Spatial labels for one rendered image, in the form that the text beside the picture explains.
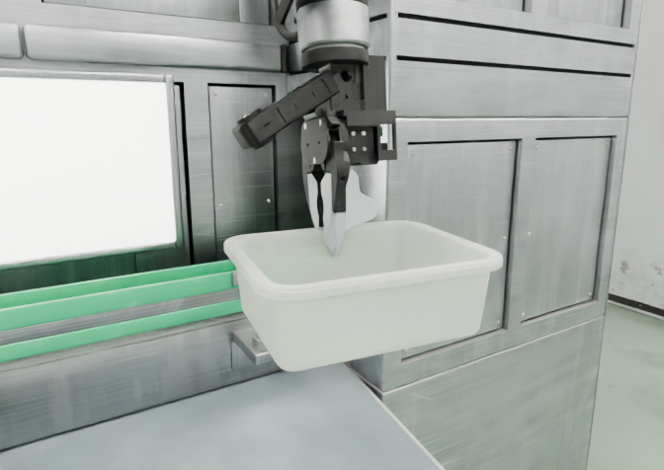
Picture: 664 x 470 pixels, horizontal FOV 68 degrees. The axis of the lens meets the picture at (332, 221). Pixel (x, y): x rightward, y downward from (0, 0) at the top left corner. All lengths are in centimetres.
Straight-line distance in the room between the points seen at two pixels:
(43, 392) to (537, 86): 101
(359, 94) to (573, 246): 84
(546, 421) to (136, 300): 99
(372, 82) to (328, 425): 56
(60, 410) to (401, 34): 79
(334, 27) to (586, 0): 80
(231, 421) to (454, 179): 57
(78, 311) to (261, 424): 34
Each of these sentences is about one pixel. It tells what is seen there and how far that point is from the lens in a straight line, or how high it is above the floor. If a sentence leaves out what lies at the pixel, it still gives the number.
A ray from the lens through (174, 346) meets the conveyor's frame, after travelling 92.
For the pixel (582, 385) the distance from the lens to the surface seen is 147.
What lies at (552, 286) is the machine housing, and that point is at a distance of 125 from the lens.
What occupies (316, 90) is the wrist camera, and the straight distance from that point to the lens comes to 51.
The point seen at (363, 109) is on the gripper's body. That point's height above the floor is 125.
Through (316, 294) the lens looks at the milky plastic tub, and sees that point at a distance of 36.
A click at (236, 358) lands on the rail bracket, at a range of 96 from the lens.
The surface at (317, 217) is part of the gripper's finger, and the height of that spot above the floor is 113.
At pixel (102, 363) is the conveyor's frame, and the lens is 90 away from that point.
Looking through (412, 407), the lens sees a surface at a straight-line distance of 102.
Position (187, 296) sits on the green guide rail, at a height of 93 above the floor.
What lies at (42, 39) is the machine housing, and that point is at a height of 137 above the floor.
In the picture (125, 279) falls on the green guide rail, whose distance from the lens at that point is 95.
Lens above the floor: 124
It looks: 12 degrees down
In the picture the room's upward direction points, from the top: straight up
